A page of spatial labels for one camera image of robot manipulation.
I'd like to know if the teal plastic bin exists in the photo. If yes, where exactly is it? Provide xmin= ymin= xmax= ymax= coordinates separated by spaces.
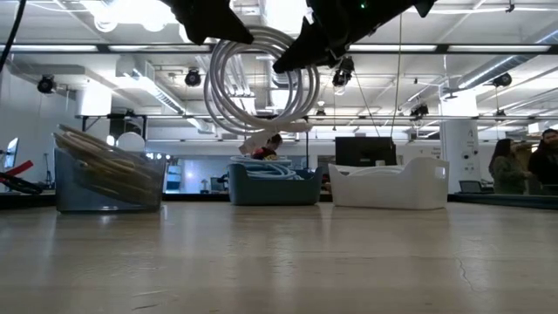
xmin=227 ymin=163 xmax=324 ymax=207

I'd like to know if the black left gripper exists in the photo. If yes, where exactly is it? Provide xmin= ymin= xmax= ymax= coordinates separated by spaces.
xmin=159 ymin=0 xmax=255 ymax=46

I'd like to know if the red object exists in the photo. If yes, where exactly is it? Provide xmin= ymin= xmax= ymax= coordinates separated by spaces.
xmin=0 ymin=160 xmax=34 ymax=182

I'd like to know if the black computer monitor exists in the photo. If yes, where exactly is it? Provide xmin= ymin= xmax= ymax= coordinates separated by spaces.
xmin=334 ymin=136 xmax=398 ymax=167

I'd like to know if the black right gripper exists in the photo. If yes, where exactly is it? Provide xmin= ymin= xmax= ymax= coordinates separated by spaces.
xmin=272 ymin=0 xmax=372 ymax=74

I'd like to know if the clear plastic bin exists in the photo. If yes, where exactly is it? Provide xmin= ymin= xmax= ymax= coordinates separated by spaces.
xmin=54 ymin=147 xmax=167 ymax=214

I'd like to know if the person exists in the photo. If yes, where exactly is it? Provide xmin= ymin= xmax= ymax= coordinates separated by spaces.
xmin=487 ymin=138 xmax=533 ymax=195
xmin=527 ymin=128 xmax=558 ymax=196
xmin=251 ymin=133 xmax=283 ymax=161

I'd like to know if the white round column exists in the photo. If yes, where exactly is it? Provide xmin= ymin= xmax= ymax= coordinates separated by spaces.
xmin=439 ymin=119 xmax=480 ymax=193

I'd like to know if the light blue HDMI cable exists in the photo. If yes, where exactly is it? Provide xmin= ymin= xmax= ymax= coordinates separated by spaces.
xmin=243 ymin=163 xmax=303 ymax=181
xmin=229 ymin=155 xmax=293 ymax=167

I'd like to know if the black metal frame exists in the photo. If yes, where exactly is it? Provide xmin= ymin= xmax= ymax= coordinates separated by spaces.
xmin=80 ymin=113 xmax=148 ymax=141

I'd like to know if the lit computer screen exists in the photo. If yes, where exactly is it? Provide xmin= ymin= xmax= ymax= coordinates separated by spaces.
xmin=3 ymin=137 xmax=20 ymax=169

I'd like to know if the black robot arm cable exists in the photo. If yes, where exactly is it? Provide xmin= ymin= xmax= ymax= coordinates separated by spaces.
xmin=0 ymin=0 xmax=28 ymax=73

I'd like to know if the white plastic bin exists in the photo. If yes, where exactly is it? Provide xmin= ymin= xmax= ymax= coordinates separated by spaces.
xmin=327 ymin=156 xmax=451 ymax=210

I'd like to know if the dark laptop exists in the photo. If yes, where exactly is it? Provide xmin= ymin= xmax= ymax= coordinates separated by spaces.
xmin=459 ymin=180 xmax=493 ymax=195

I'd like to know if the black overhead light bar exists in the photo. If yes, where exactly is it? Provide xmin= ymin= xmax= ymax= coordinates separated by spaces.
xmin=0 ymin=42 xmax=558 ymax=55

